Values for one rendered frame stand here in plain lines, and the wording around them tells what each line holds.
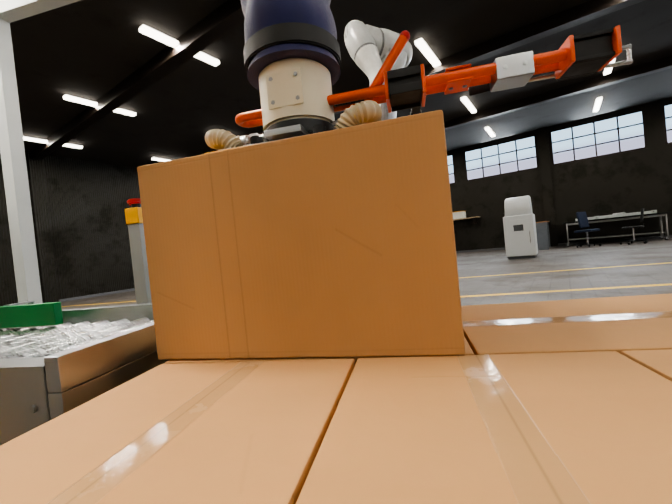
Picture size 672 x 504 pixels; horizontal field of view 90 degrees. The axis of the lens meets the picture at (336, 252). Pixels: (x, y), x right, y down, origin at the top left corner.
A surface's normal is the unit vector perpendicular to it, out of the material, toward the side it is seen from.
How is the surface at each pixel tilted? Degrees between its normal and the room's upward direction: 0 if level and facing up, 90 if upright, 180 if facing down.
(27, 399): 90
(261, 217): 90
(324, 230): 90
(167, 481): 0
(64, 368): 90
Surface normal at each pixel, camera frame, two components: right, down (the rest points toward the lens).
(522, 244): -0.55, 0.07
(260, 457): -0.10, -0.99
